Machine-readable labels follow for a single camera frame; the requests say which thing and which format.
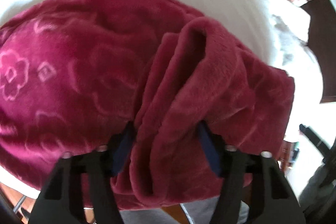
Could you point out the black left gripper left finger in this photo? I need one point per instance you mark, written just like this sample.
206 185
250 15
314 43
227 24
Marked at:
85 179

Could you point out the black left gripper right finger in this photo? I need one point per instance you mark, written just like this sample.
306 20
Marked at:
271 198

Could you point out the red fleece pants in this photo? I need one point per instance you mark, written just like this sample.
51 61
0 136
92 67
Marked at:
74 72

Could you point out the grey trouser leg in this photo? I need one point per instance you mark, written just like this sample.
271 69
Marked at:
197 212

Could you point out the dark wooden headboard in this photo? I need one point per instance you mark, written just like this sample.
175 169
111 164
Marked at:
322 42

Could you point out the white pillow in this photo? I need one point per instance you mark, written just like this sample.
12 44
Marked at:
291 27

